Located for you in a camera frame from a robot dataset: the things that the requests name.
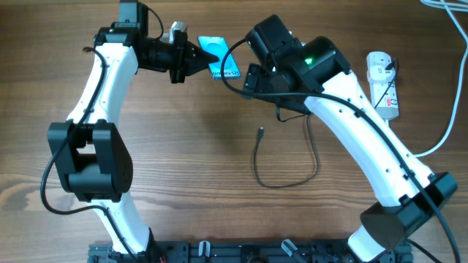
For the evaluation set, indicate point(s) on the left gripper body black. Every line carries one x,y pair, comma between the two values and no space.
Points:
177,57

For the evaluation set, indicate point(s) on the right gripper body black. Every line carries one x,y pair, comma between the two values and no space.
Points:
261,80

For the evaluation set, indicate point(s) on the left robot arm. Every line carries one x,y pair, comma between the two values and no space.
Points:
88,152

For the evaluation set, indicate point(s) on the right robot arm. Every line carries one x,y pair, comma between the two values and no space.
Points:
316,78

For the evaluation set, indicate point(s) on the white USB charger plug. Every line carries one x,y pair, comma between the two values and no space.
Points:
379,74

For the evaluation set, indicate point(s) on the white power strip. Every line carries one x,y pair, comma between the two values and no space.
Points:
384,97

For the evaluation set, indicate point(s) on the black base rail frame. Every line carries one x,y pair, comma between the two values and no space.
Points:
315,251

